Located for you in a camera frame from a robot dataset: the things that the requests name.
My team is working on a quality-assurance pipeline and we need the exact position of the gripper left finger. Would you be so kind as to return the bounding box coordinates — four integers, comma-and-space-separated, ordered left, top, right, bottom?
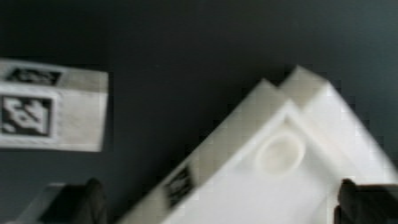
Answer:
17, 178, 109, 224

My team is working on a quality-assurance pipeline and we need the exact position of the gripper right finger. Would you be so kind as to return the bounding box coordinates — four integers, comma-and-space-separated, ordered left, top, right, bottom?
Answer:
335, 179, 398, 224

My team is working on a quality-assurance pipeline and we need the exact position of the white leg with tag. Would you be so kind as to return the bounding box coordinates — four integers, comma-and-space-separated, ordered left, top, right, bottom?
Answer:
0, 58, 109, 152

